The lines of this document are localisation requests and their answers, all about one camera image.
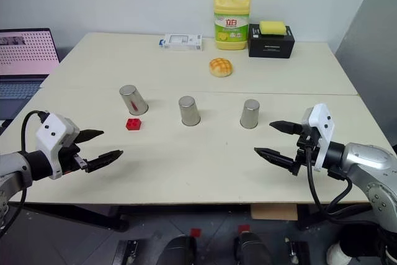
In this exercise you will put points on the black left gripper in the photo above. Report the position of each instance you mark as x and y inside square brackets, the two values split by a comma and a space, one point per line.
[69, 159]

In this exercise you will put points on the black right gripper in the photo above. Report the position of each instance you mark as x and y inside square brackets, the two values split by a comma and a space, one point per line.
[305, 153]

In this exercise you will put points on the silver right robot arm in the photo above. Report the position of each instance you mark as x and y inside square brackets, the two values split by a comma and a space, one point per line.
[366, 159]

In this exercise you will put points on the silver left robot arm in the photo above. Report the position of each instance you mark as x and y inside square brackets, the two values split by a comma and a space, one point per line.
[18, 165]

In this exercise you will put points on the steel cup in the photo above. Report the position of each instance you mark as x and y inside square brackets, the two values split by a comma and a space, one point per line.
[249, 114]
[133, 100]
[189, 111]

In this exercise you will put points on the red toy building block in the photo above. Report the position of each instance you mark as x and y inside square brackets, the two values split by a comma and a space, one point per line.
[134, 124]

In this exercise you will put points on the brown cardboard piece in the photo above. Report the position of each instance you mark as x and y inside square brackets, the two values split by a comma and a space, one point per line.
[273, 212]

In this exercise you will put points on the golden pineapple bun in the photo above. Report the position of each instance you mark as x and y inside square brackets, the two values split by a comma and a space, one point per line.
[221, 67]

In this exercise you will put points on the black cardboard box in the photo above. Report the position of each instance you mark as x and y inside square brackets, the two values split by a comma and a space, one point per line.
[271, 46]

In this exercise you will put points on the dark rounded shape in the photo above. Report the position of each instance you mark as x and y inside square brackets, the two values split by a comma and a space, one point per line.
[252, 249]
[180, 251]

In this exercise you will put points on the yellow sponge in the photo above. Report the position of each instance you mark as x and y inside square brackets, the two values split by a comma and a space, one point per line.
[272, 28]

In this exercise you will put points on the grey laptop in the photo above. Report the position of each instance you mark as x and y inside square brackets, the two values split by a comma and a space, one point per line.
[26, 51]

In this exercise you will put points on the yellow detergent pump bottle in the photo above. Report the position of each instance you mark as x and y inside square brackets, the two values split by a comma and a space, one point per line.
[231, 26]

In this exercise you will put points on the white round object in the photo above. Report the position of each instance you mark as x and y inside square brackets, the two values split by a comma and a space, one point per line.
[338, 254]

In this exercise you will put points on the grey partition panel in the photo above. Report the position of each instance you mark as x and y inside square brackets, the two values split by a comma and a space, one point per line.
[369, 44]

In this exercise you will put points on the white flat carton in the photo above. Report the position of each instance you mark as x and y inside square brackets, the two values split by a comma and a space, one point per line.
[183, 42]

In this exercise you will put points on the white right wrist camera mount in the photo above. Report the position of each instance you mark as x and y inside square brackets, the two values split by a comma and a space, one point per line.
[325, 122]

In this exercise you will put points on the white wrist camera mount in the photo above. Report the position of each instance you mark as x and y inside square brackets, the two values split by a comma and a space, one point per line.
[325, 122]
[51, 128]

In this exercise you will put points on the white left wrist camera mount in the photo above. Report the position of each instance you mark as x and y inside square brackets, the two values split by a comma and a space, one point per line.
[51, 128]

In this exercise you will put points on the black table frame bar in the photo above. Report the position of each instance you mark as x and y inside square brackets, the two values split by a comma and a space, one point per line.
[77, 215]

